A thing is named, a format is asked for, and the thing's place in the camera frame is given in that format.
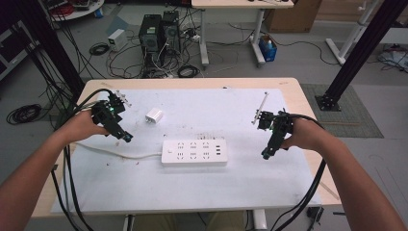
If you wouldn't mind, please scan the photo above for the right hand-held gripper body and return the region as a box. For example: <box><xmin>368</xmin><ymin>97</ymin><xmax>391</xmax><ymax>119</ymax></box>
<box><xmin>252</xmin><ymin>91</ymin><xmax>294</xmax><ymax>142</ymax></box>

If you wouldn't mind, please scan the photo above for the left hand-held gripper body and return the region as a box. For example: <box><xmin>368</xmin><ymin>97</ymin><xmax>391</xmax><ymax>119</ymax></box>
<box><xmin>90</xmin><ymin>90</ymin><xmax>133</xmax><ymax>130</ymax></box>

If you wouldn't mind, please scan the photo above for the person's right hand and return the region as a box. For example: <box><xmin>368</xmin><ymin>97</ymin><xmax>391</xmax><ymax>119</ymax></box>
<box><xmin>280</xmin><ymin>117</ymin><xmax>335</xmax><ymax>152</ymax></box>

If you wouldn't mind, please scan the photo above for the person's left hand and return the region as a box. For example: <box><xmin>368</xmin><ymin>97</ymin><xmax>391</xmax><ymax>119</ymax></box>
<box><xmin>57</xmin><ymin>110</ymin><xmax>112</xmax><ymax>142</ymax></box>

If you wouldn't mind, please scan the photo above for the light wooden table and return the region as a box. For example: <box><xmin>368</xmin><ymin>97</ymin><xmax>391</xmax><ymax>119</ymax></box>
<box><xmin>31</xmin><ymin>77</ymin><xmax>343</xmax><ymax>231</ymax></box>

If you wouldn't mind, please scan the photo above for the white charger adapter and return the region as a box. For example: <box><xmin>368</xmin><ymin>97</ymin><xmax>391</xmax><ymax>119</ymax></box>
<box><xmin>144</xmin><ymin>107</ymin><xmax>165</xmax><ymax>125</ymax></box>

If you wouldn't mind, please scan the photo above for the white power strip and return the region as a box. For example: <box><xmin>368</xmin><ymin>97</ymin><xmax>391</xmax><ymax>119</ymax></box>
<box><xmin>161</xmin><ymin>138</ymin><xmax>229</xmax><ymax>167</ymax></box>

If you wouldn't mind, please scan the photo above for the blue storage box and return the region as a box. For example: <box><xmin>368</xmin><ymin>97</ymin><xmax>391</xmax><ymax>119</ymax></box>
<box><xmin>258</xmin><ymin>34</ymin><xmax>278</xmax><ymax>63</ymax></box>

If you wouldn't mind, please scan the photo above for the small white box device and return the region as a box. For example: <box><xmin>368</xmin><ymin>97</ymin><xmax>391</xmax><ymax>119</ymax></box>
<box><xmin>107</xmin><ymin>28</ymin><xmax>129</xmax><ymax>53</ymax></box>

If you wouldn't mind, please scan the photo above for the grey floor mat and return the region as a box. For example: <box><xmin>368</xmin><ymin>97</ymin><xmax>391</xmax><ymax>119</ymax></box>
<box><xmin>300</xmin><ymin>83</ymin><xmax>385</xmax><ymax>140</ymax></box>

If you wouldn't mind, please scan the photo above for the black floor plug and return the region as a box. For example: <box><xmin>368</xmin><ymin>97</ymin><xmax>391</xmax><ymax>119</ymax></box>
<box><xmin>306</xmin><ymin>206</ymin><xmax>325</xmax><ymax>223</ymax></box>

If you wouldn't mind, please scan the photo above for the white table mat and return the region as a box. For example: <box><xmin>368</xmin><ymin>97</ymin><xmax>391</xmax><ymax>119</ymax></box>
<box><xmin>50</xmin><ymin>88</ymin><xmax>322</xmax><ymax>215</ymax></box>

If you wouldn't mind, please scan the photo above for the black computer tower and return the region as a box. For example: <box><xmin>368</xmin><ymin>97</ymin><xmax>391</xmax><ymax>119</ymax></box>
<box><xmin>139</xmin><ymin>13</ymin><xmax>164</xmax><ymax>56</ymax></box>
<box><xmin>161</xmin><ymin>10</ymin><xmax>182</xmax><ymax>56</ymax></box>

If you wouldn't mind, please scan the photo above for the round white table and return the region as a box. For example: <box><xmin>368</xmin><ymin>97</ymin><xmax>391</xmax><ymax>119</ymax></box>
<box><xmin>40</xmin><ymin>0</ymin><xmax>106</xmax><ymax>22</ymax></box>

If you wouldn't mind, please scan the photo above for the brown cardboard box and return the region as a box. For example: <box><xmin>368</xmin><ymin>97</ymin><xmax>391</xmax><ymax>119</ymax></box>
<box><xmin>264</xmin><ymin>0</ymin><xmax>323</xmax><ymax>34</ymax></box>

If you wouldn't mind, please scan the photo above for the white metal stand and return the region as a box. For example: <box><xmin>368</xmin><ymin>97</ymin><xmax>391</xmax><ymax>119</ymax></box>
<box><xmin>324</xmin><ymin>0</ymin><xmax>380</xmax><ymax>66</ymax></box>

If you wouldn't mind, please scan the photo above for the white-legged wooden desk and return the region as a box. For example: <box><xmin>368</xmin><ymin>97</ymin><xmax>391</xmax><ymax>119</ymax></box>
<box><xmin>191</xmin><ymin>0</ymin><xmax>295</xmax><ymax>67</ymax></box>

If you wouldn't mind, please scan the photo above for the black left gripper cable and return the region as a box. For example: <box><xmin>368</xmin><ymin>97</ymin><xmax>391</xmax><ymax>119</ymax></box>
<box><xmin>51</xmin><ymin>88</ymin><xmax>115</xmax><ymax>231</ymax></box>

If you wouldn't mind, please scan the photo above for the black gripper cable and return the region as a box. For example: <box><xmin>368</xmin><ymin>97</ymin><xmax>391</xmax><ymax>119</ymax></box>
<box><xmin>272</xmin><ymin>113</ymin><xmax>328</xmax><ymax>231</ymax></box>
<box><xmin>51</xmin><ymin>88</ymin><xmax>115</xmax><ymax>231</ymax></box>

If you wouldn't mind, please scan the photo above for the white power strip cord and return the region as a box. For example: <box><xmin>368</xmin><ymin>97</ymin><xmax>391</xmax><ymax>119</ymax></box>
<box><xmin>74</xmin><ymin>141</ymin><xmax>164</xmax><ymax>161</ymax></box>

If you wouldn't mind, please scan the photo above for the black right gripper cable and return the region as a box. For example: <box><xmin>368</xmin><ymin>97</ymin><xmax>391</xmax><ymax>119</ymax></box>
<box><xmin>272</xmin><ymin>113</ymin><xmax>328</xmax><ymax>231</ymax></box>

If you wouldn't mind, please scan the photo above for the coiled black cable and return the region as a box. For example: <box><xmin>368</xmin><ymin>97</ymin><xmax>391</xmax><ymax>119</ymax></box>
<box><xmin>6</xmin><ymin>103</ymin><xmax>43</xmax><ymax>126</ymax></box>
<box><xmin>176</xmin><ymin>64</ymin><xmax>200</xmax><ymax>79</ymax></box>
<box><xmin>89</xmin><ymin>41</ymin><xmax>111</xmax><ymax>57</ymax></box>

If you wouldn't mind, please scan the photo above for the black aluminium frame post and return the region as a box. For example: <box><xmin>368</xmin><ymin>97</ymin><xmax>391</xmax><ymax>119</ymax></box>
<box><xmin>315</xmin><ymin>0</ymin><xmax>408</xmax><ymax>113</ymax></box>
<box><xmin>14</xmin><ymin>0</ymin><xmax>87</xmax><ymax>97</ymax></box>

